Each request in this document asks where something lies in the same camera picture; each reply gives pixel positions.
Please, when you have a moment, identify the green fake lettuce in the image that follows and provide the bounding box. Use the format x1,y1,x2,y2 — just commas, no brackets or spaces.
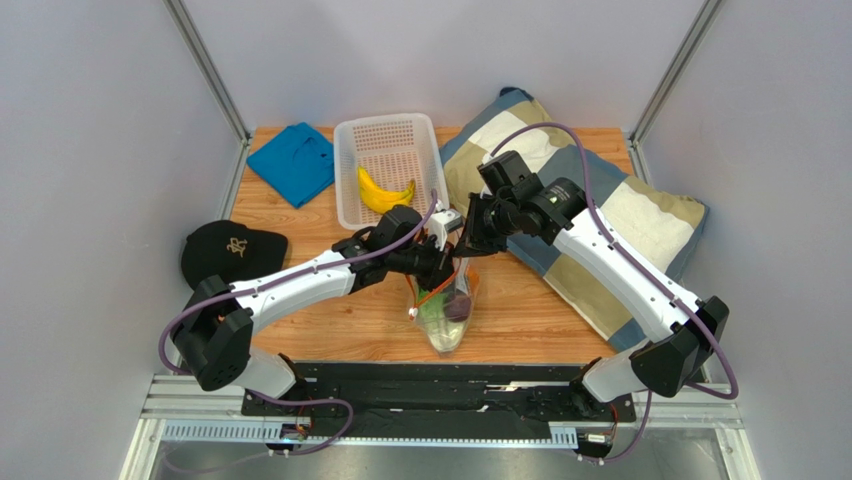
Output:
416,295,468,354

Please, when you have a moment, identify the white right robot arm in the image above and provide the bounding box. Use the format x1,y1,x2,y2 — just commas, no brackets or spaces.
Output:
454,151,730,403

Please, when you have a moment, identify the black baseball cap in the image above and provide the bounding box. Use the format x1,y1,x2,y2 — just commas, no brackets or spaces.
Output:
180,220,289,289

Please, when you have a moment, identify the purple fake passion fruit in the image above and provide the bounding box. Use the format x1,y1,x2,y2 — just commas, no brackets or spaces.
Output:
443,294,473,323

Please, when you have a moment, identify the orange fake orange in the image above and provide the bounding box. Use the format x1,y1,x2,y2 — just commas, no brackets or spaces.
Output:
465,266,480,295

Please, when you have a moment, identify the white plastic basket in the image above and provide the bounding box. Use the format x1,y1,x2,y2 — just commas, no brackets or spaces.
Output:
333,113,450,231

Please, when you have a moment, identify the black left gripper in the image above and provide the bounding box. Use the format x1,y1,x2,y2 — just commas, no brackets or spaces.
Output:
388,235,464,295

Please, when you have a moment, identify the clear zip top bag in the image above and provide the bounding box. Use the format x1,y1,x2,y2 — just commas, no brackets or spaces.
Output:
405,258,480,356

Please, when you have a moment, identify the patchwork pillow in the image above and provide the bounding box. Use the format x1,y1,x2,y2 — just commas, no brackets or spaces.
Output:
440,87,709,351

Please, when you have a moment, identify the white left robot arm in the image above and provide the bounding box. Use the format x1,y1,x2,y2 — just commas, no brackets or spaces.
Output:
167,205,463,399

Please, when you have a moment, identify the blue folded cloth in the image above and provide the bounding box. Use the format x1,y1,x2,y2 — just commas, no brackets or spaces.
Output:
247,122,335,209

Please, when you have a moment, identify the aluminium frame rail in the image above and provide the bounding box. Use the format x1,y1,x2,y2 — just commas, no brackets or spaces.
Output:
140,375,761,479

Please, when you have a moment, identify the yellow fake banana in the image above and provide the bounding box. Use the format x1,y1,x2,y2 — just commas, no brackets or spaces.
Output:
357,167,416,214

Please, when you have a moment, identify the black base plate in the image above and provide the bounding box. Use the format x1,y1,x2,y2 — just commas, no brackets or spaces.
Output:
239,359,640,441

